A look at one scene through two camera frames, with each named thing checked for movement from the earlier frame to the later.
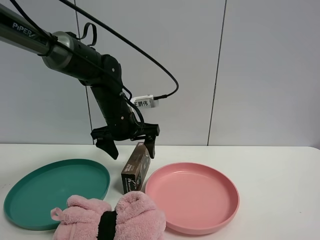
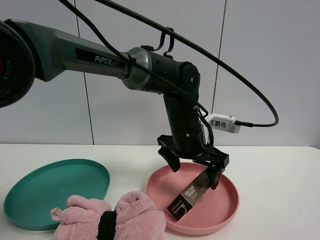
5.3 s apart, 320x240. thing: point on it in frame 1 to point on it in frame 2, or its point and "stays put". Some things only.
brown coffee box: (134, 174) to (189, 197)
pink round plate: (197, 199) stays put
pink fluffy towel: (138, 218) stays put
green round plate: (31, 197) stays put
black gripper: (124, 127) to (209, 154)
